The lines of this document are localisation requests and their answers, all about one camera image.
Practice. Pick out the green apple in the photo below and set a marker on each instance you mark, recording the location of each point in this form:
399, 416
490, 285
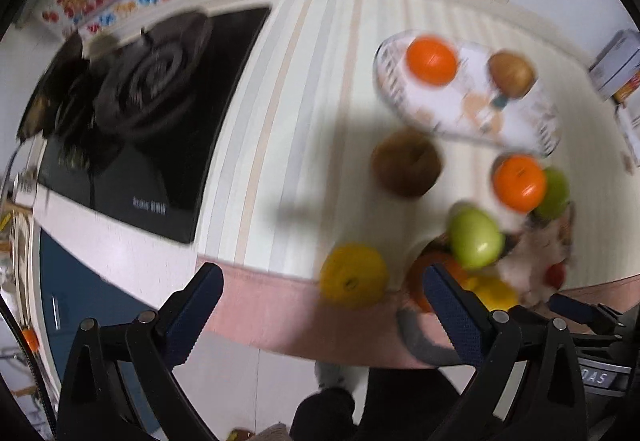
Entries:
475, 238
557, 193

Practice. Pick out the striped table cover pink edge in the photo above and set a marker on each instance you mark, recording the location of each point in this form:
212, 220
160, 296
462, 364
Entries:
310, 121

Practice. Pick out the oval patterned white plate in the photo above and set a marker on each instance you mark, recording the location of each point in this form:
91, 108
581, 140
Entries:
450, 108

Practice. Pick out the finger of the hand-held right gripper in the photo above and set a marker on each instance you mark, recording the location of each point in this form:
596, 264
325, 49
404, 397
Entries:
572, 307

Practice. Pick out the small red cherry tomato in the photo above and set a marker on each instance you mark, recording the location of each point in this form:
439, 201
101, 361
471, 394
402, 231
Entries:
556, 275

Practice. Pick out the person's dark trouser leg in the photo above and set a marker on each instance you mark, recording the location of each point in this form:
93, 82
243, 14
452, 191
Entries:
395, 403

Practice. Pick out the orange round knob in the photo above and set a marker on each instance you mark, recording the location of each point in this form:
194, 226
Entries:
30, 338

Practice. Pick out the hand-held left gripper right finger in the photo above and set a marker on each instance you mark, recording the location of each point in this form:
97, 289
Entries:
450, 313

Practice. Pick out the blue cabinet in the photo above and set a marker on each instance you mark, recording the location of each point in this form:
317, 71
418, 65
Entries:
85, 301

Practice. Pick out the yellow citrus fruit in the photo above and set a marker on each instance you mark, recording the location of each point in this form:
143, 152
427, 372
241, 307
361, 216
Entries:
495, 295
354, 276

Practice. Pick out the black glass gas stove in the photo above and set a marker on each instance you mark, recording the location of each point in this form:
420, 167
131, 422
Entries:
200, 131

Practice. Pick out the cluttered side shelf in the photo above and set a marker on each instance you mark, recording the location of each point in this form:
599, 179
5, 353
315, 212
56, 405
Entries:
15, 231

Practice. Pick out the brown round fruit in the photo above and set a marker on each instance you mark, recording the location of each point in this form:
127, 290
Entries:
511, 73
407, 163

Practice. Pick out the orange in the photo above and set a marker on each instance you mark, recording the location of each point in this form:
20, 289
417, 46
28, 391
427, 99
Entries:
520, 183
431, 60

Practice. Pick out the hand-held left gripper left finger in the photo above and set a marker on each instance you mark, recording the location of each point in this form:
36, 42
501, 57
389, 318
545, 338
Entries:
195, 308

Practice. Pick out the dark frying pan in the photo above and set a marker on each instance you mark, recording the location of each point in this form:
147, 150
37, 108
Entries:
55, 91

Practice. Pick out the calico cat shaped mat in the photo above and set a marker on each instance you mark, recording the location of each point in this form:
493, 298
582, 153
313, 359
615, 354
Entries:
532, 256

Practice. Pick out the round stove burner grate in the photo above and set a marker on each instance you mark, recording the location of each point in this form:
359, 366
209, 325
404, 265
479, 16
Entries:
150, 76

